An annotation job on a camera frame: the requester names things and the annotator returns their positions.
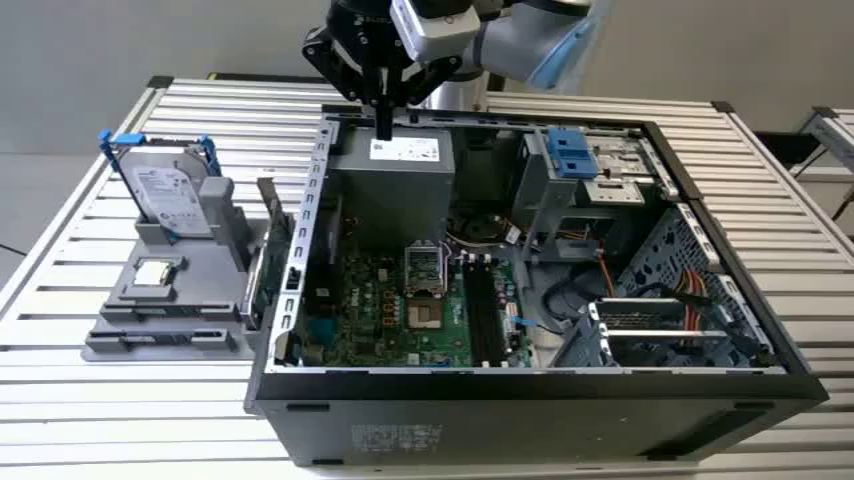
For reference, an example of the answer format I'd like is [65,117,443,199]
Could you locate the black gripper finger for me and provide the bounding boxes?
[384,57,464,141]
[299,27,386,141]

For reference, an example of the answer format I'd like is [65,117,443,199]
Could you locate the RAM slot white clips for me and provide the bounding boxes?
[467,254,492,370]
[484,254,512,370]

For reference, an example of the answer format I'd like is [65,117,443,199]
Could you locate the grey power supply unit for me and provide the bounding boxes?
[326,124,459,251]

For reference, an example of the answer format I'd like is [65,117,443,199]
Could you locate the blue drive latch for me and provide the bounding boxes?
[544,128,596,179]

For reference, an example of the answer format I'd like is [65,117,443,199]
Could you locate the round black cooler fan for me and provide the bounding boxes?
[452,212,512,241]

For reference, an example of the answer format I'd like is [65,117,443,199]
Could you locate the silver disk in blue carrier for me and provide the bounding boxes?
[97,129,226,246]

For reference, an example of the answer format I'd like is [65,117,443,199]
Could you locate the green graphics card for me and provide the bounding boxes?
[240,174,298,332]

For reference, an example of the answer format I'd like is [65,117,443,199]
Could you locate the metal socket cover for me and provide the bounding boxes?
[403,238,447,298]

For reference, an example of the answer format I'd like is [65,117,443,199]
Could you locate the CPU socket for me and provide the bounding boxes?
[404,297,446,331]

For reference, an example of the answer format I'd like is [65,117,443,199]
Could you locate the grey parts rack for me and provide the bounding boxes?
[80,174,295,361]

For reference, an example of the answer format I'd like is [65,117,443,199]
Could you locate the silver CPU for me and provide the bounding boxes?
[131,259,176,287]

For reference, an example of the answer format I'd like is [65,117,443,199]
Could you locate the green motherboard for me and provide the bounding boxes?
[296,244,539,371]

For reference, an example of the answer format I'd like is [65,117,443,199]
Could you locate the grey metal disk bay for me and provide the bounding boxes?
[551,295,742,370]

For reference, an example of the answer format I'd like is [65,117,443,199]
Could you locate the aluminium slat side table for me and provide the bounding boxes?
[789,105,854,224]

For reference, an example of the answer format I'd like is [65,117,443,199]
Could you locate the black open PC case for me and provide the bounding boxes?
[243,103,831,469]

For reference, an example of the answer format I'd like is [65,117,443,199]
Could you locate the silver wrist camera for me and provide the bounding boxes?
[388,0,483,65]

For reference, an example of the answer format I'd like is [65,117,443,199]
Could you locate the white wire bundle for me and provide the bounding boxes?
[443,227,522,252]

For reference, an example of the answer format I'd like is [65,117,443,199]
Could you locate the thin black data cable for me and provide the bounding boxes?
[540,262,592,332]

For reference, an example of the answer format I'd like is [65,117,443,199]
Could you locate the thin orange wire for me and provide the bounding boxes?
[596,249,615,299]

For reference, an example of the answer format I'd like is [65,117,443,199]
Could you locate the black sleeved cable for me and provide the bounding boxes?
[626,281,714,307]

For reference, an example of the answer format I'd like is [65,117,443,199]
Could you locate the orange yellow wire bundle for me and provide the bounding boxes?
[671,267,710,352]

